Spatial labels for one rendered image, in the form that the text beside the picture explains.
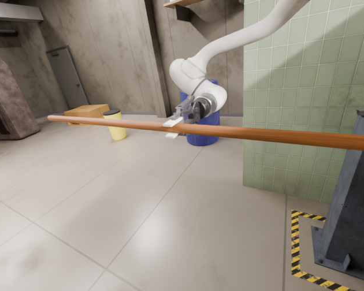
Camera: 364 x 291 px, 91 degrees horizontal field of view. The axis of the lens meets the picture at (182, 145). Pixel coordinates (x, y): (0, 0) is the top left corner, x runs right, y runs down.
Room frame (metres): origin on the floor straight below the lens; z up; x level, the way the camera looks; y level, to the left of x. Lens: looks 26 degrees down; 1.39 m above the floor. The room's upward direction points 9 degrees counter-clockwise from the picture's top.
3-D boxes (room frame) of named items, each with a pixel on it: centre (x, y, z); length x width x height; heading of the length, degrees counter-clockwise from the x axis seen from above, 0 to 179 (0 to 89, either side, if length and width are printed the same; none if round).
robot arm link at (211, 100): (0.72, -0.12, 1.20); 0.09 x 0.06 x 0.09; 55
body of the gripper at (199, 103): (0.66, -0.07, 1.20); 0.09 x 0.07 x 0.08; 145
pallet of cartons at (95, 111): (5.49, 2.66, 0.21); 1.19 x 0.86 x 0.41; 58
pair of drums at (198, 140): (3.23, -0.48, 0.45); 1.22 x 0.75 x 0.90; 151
